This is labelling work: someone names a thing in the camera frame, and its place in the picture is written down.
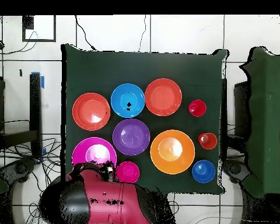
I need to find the thin black cable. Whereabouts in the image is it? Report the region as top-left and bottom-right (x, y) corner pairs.
(136, 15), (147, 53)

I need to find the orange plastic cup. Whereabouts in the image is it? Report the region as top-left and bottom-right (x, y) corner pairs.
(198, 132), (218, 151)

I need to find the large orange plastic bowl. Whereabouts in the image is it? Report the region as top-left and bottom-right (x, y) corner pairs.
(149, 129), (196, 175)

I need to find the black square floor frame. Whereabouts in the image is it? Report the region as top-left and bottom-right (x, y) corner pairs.
(22, 15), (57, 43)

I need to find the black box beside table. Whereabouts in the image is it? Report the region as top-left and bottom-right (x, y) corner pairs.
(233, 80), (250, 139)

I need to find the red-orange plastic bowl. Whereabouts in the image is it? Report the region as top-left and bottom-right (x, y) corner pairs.
(144, 78), (183, 117)
(72, 92), (111, 131)

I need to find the small crimson plastic bowl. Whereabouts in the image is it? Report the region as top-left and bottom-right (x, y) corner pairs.
(115, 161), (140, 184)

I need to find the black bench frame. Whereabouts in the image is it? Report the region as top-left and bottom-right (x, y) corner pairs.
(0, 72), (44, 151)

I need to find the black office chair base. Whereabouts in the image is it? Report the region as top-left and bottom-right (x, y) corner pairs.
(223, 159), (251, 184)
(0, 158), (37, 185)

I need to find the small dark blue bowl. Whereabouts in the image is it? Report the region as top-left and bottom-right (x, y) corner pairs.
(191, 159), (216, 184)

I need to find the tangle of black cables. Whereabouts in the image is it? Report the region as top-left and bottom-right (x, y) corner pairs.
(0, 137), (62, 224)

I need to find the large magenta plastic bowl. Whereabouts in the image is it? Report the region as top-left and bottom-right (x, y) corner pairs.
(71, 136), (118, 169)

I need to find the red plastic cup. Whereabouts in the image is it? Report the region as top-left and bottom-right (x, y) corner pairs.
(188, 99), (207, 117)

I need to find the purple plastic bowl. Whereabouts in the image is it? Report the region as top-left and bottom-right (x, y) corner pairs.
(112, 118), (151, 156)

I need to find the dark green tablecloth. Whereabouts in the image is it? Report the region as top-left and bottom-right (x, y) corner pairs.
(61, 43), (229, 195)

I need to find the black cable with plug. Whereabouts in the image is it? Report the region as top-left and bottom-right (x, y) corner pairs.
(73, 15), (99, 51)

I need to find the light blue plastic bowl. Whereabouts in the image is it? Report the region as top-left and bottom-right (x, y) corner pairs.
(110, 83), (146, 118)

